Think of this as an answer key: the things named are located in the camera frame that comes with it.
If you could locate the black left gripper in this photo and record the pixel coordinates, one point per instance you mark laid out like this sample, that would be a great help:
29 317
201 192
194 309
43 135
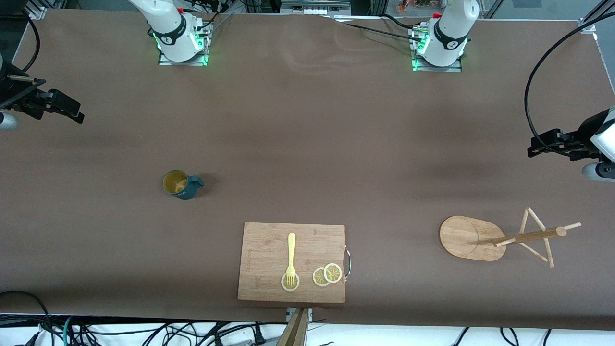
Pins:
584 135

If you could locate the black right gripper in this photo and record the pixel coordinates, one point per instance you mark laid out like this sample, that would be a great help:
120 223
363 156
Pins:
10 91

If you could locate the teal mug yellow inside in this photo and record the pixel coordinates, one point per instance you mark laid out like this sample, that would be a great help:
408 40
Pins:
181 184

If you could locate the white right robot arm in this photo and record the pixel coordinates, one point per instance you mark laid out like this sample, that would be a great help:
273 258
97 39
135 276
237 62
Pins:
168 29

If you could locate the wooden mug rack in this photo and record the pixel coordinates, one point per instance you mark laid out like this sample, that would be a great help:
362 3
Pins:
471 238

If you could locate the brown table cover sheet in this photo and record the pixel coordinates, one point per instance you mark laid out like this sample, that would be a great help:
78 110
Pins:
307 144

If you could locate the lemon slice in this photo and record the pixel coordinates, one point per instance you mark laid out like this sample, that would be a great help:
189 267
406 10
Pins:
284 286
318 278
333 273

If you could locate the bamboo cutting board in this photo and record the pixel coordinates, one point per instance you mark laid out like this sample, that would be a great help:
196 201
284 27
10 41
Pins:
288 254

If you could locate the yellow plastic fork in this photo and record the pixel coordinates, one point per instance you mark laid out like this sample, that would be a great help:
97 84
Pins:
291 254

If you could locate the white power strip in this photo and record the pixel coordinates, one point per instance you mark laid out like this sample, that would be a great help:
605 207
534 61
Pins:
314 6

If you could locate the wooden stand leg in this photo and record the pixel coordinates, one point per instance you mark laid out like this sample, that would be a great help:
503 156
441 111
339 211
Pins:
294 331

